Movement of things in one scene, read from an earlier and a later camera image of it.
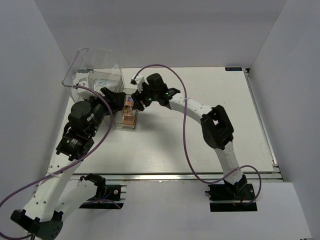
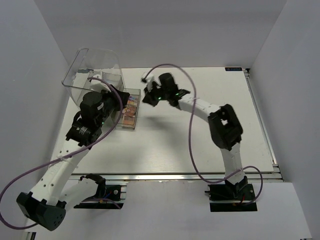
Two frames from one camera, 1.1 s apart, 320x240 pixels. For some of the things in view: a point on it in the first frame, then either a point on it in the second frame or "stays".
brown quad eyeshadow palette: (128, 119) stays
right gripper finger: (136, 98) -> (150, 98)
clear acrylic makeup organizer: (100, 68) stays
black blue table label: (233, 69) stays
